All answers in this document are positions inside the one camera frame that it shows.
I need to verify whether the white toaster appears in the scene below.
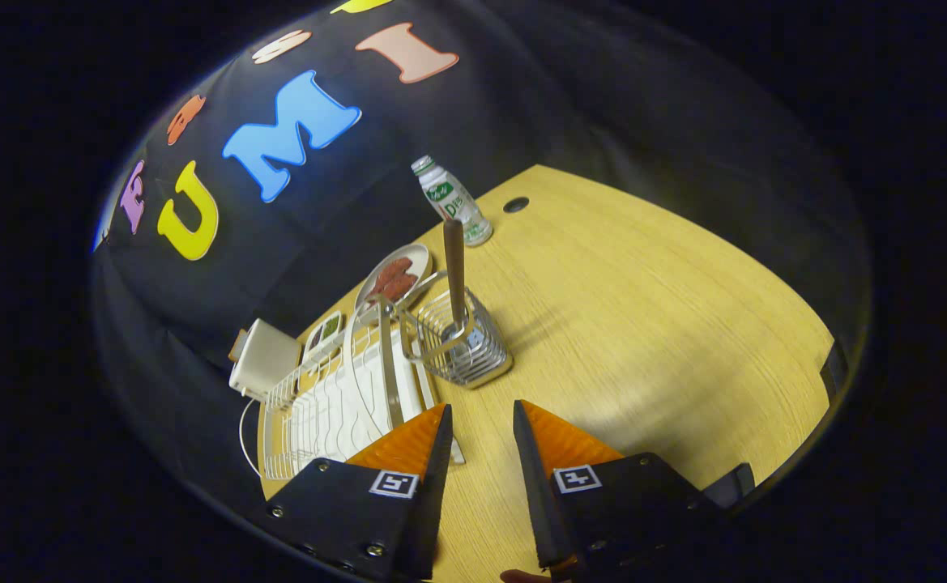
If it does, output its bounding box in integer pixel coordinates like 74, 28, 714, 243
228, 318, 304, 402

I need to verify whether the grey plate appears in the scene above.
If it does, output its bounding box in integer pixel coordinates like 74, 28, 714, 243
354, 243, 433, 315

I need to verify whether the white drip tray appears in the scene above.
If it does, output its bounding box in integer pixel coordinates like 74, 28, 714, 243
291, 324, 466, 470

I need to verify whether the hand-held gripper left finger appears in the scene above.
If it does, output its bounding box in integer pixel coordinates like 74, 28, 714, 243
248, 402, 454, 581

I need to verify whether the black block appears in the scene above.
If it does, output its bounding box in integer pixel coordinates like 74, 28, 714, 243
702, 463, 756, 509
820, 340, 849, 399

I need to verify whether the white divided bean tray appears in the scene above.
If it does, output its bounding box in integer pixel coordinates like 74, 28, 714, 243
303, 310, 346, 365

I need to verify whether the white bottle with green label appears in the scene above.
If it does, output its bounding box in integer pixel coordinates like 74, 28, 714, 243
411, 155, 494, 248

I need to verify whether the metal wire basket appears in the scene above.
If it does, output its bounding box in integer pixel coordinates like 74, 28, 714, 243
399, 287, 514, 389

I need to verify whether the black backdrop cloth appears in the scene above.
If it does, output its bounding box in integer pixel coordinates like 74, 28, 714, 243
92, 0, 871, 519

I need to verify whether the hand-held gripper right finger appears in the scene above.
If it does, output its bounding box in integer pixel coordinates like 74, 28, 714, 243
512, 399, 725, 577

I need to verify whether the white wire dish rack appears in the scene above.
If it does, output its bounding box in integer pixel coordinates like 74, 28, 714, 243
238, 271, 466, 480

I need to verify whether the wooden handled spoon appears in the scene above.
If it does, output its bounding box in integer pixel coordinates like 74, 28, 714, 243
442, 219, 474, 345

